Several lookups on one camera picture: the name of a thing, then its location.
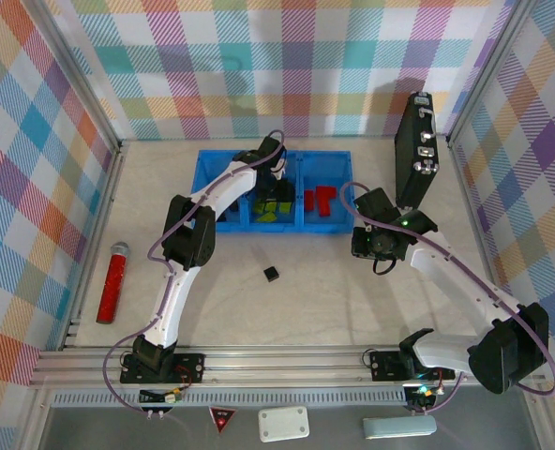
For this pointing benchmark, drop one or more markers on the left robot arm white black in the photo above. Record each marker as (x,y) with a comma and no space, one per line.
(179,300)

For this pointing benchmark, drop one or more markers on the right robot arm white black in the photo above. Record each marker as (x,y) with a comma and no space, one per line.
(502,361)

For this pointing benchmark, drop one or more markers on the blue three-compartment bin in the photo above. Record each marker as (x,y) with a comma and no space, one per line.
(324,225)

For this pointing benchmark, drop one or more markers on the black hard case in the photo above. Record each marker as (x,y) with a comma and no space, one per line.
(411,159)

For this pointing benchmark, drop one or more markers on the wiring connector with green light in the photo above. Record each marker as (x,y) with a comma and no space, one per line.
(420,396)

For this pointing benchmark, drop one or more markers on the pale grey oblong bar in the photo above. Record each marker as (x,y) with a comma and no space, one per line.
(399,427)

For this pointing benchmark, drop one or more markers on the red cylinder with silver cap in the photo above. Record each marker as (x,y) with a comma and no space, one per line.
(112,286)

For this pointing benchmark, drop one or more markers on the white rectangular plate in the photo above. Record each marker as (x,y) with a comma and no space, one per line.
(283,424)

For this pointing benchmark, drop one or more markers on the red triangle sticker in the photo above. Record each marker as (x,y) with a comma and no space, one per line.
(222,417)

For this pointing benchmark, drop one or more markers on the small wiring connector block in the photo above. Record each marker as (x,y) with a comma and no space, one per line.
(162,398)

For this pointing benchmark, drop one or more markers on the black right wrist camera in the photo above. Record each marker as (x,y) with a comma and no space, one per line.
(359,241)

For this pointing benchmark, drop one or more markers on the aluminium side rail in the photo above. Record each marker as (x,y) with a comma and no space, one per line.
(104,201)
(467,201)

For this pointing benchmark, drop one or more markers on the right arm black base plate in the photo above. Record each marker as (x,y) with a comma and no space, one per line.
(383,365)

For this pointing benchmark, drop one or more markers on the aluminium frame rail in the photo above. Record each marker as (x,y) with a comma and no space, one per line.
(282,370)

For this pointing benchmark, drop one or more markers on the aluminium frame post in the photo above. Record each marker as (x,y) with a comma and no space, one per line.
(488,70)
(76,75)

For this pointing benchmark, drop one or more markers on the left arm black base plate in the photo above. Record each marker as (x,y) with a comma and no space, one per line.
(188,368)

